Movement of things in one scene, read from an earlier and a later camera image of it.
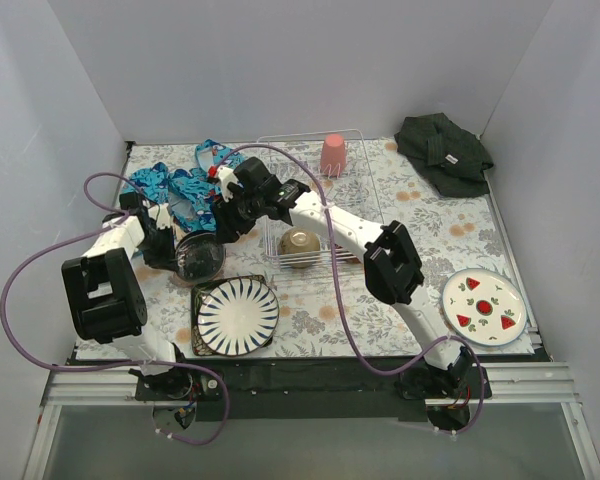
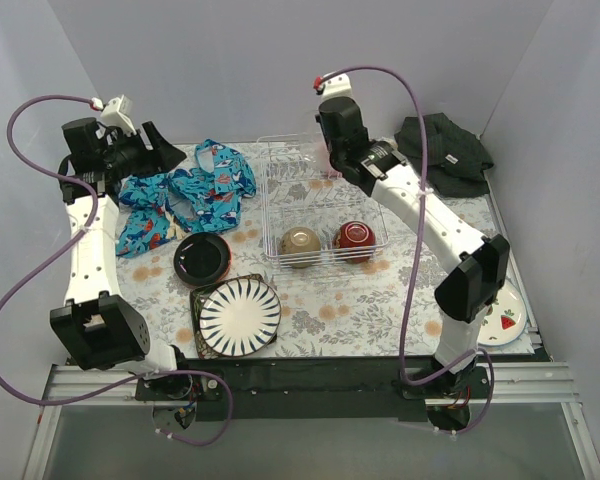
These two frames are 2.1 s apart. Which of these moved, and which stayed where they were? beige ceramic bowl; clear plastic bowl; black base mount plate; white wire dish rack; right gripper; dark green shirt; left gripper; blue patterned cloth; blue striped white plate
Moved: clear plastic bowl; right gripper; left gripper
Stayed: black base mount plate; beige ceramic bowl; blue striped white plate; blue patterned cloth; white wire dish rack; dark green shirt
